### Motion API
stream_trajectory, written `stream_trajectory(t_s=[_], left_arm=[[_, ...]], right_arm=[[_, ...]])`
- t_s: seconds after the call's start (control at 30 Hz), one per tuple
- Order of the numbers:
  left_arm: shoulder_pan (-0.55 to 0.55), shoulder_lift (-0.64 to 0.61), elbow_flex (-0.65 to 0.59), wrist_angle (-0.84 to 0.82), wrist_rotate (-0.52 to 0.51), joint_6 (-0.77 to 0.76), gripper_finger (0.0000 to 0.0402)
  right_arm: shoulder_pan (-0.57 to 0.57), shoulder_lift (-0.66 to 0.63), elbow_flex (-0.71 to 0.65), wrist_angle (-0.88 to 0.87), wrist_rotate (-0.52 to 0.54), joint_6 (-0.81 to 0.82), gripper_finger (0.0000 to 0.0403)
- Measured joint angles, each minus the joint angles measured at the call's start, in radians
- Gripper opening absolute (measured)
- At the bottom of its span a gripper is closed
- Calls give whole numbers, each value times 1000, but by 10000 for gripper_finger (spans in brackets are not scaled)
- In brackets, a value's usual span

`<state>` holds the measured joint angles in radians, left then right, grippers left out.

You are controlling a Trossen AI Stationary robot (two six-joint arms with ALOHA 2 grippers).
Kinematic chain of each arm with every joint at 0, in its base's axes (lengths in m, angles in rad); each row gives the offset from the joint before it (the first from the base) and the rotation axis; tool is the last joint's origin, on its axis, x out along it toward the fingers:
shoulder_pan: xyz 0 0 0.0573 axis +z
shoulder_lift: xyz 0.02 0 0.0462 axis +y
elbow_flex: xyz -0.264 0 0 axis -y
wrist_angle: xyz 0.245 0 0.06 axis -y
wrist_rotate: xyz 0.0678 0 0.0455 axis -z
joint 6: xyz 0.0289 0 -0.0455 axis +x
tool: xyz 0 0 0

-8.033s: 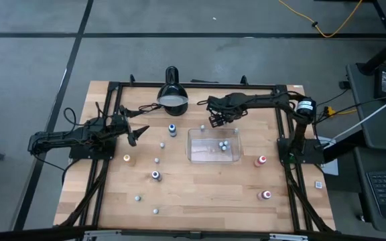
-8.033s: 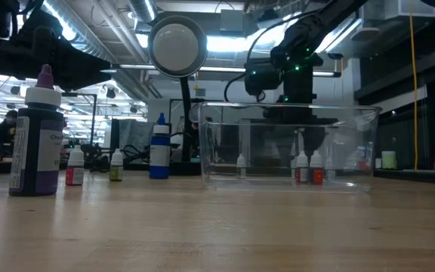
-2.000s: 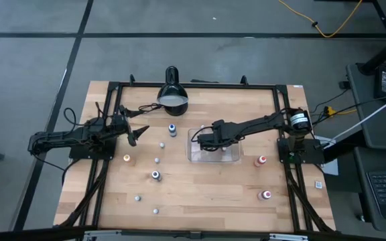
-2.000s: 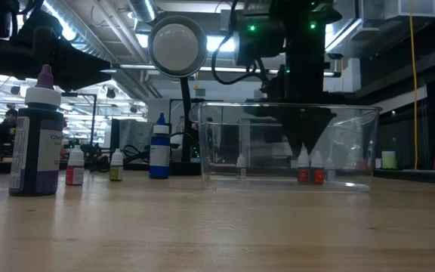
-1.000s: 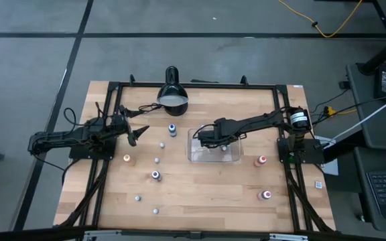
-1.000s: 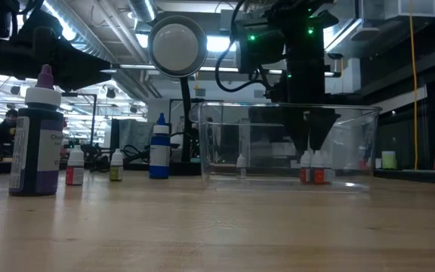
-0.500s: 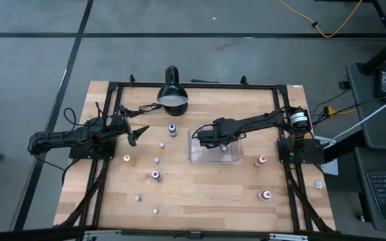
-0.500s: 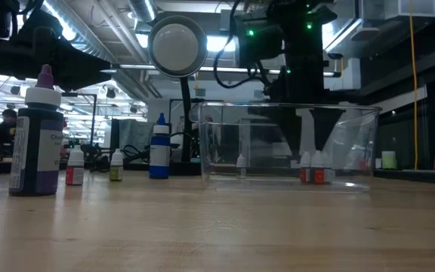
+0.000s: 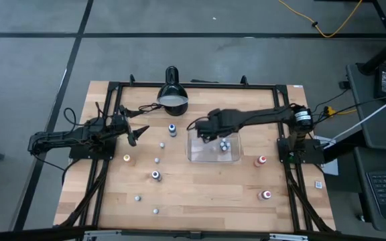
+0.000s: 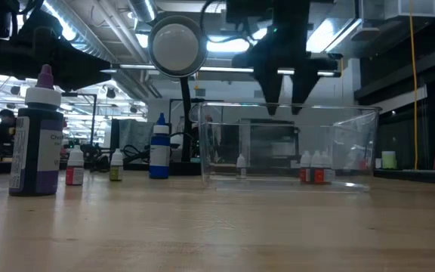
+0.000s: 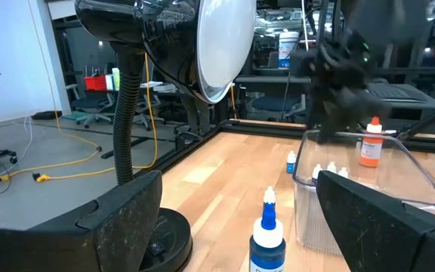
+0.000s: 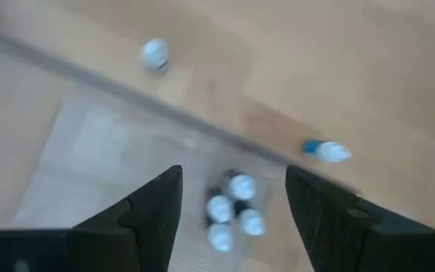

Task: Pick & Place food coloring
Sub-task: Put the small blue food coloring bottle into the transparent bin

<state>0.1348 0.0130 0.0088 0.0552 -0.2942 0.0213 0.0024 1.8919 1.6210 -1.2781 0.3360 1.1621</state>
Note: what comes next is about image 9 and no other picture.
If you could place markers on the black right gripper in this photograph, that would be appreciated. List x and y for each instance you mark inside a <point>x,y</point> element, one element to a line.
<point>220,122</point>

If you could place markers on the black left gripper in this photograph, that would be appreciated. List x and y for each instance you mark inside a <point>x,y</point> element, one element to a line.
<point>122,127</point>

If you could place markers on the small red-label dropper bottle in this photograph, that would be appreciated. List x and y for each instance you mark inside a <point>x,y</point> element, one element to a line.
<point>225,149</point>

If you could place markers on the small green-label dropper bottle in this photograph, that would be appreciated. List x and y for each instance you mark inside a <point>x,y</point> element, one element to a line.
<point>162,145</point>

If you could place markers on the small pink-label dropper bottle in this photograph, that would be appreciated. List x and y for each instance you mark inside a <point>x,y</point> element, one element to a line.
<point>157,160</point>

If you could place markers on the large orange-red coloring bottle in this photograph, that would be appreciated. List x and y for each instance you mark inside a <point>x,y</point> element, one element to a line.
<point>261,160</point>

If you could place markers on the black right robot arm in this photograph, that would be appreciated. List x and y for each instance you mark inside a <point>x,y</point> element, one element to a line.
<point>263,114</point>

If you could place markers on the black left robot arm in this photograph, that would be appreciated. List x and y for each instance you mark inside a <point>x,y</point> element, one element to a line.
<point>62,137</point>

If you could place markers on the large blue coloring bottle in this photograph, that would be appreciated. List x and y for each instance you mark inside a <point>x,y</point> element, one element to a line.
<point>172,129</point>

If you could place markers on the large yellow coloring bottle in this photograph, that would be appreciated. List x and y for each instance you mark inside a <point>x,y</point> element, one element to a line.
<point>126,158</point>

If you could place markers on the large purple coloring bottle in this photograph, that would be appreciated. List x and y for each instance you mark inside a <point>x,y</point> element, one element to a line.
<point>156,175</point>

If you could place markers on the large dark red coloring bottle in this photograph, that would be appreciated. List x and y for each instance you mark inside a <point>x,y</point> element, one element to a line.
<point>265,195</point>

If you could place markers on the clear plastic container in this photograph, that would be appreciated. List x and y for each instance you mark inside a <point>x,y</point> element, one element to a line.
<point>213,155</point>

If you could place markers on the black gooseneck desk lamp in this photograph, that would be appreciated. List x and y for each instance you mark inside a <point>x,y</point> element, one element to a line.
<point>172,97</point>

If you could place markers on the small white code tag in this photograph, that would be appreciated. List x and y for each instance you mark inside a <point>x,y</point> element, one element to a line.
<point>318,184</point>

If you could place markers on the white paper sheet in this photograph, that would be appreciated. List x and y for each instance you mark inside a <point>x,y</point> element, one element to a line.
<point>331,168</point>

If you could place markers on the white rod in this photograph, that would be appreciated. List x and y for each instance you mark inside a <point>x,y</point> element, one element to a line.
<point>370,115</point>

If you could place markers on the gray side desk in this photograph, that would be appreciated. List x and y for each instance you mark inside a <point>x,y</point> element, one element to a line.
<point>380,134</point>

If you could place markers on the black desk leg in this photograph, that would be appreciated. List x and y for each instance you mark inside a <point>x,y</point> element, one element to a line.
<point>385,50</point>

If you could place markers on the black frame clamp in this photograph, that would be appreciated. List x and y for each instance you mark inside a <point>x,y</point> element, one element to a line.
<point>132,79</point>
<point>244,80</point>

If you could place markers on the black aluminium table frame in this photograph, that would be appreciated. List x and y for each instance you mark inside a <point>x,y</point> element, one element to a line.
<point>196,85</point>

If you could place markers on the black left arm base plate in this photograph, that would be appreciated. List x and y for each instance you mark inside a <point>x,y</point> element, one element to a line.
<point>79,154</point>

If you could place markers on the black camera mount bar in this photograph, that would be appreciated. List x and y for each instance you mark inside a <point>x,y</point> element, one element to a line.
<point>193,235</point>

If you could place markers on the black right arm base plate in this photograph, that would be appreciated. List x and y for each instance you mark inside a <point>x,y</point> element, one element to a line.
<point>310,150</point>

